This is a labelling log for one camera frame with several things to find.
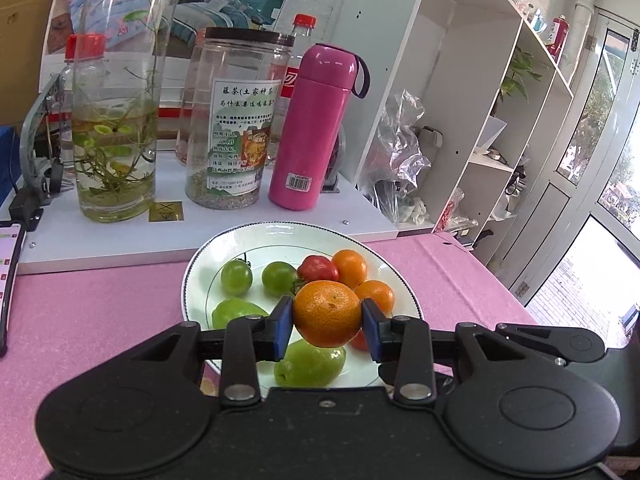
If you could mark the clear bottle with red cap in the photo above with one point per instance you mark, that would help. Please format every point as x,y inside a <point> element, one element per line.
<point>87,47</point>

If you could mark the large orange mandarin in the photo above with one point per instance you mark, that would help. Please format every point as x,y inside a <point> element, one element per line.
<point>327,312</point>

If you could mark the black power plug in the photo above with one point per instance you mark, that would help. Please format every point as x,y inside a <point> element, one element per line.
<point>25,207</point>

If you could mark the wall poster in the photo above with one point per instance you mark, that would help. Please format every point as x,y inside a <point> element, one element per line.
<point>225,0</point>

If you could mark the pink foam table cover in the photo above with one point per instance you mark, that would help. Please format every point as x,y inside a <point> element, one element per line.
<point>100,300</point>

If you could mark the labelled clear jar dark lid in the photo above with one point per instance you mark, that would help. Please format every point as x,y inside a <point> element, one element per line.
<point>235,135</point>

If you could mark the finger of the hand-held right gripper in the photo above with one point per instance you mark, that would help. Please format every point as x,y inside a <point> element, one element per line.
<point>631,316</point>
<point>575,345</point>

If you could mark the white glass door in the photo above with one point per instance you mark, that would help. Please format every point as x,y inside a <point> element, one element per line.
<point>550,210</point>

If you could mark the dark round item grey base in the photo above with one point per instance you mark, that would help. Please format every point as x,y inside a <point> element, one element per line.
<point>336,160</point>

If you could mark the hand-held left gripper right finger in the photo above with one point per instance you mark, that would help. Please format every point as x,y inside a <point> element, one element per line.
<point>371,327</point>

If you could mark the green leafy plant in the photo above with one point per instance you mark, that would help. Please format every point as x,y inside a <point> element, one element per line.
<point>520,75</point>

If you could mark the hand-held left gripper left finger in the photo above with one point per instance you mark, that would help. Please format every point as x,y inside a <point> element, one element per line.
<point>284,325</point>

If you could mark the glass vase with water plants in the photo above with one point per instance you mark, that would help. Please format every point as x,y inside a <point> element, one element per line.
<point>115,160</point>

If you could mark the red spray can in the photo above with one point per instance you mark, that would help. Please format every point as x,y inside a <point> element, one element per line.
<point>558,40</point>

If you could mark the elongated green mango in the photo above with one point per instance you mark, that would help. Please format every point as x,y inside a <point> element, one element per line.
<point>232,312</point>

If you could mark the crumpled clear plastic bag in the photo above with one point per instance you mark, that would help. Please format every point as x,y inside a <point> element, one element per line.
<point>400,150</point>

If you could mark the black smartphone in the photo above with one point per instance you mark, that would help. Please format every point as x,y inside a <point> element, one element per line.
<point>7,270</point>

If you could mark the broad green mango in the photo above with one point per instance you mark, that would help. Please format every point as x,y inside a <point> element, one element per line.
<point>310,365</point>

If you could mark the pink thermos bottle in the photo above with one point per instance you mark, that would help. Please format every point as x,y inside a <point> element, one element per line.
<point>305,135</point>

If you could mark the white pipe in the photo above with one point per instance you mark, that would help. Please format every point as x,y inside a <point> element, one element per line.
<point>585,10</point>

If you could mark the white wall socket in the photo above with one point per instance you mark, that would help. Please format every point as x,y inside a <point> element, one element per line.
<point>430,137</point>

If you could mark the small black adapter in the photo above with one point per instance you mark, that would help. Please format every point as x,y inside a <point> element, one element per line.
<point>54,175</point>

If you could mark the green tomato with stem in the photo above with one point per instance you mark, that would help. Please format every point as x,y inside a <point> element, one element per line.
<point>236,276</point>

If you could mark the red apple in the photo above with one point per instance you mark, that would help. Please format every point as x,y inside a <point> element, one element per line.
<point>359,342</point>

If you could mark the gold square label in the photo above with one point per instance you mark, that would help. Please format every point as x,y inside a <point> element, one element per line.
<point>166,212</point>

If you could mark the red white plastic wrapper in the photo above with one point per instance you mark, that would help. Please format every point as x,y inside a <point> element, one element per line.
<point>450,210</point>

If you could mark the cola bottle with red cap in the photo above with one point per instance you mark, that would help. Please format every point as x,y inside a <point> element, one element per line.
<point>300,45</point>

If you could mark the red tomato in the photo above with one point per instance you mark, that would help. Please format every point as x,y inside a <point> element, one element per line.
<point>317,269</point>

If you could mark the white shelf unit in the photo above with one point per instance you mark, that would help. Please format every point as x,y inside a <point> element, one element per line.
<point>435,60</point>

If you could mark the white folded paper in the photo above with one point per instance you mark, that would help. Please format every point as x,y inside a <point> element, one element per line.
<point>492,137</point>

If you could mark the white plate with dark rim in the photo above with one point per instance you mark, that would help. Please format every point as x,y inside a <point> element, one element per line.
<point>280,242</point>

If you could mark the brown cardboard box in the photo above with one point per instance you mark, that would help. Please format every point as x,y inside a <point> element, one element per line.
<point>20,35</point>

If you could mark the white flat board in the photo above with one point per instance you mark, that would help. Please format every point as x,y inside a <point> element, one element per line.
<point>100,240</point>

